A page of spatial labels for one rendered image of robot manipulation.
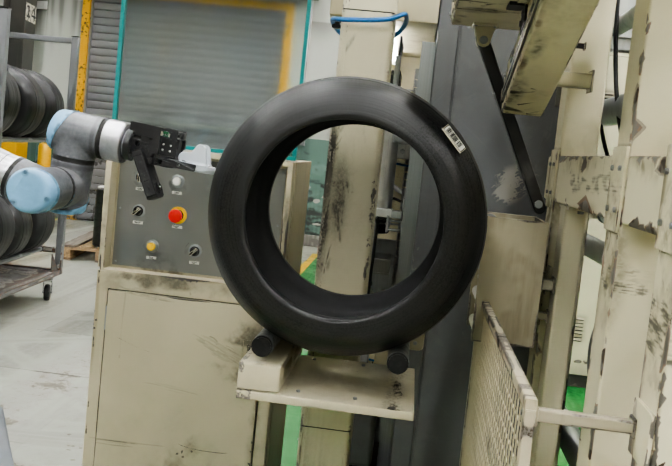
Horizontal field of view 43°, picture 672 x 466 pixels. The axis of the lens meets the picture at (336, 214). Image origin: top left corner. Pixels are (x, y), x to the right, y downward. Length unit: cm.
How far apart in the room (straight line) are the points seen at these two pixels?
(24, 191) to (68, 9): 1026
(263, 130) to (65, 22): 1034
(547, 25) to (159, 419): 163
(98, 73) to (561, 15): 1048
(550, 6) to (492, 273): 73
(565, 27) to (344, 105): 44
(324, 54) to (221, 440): 884
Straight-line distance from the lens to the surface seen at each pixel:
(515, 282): 202
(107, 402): 264
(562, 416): 128
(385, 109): 167
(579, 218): 204
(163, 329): 253
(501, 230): 200
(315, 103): 168
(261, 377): 177
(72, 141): 189
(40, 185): 176
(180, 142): 184
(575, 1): 151
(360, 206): 206
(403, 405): 180
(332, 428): 217
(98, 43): 1183
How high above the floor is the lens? 132
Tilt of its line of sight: 4 degrees down
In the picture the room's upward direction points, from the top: 6 degrees clockwise
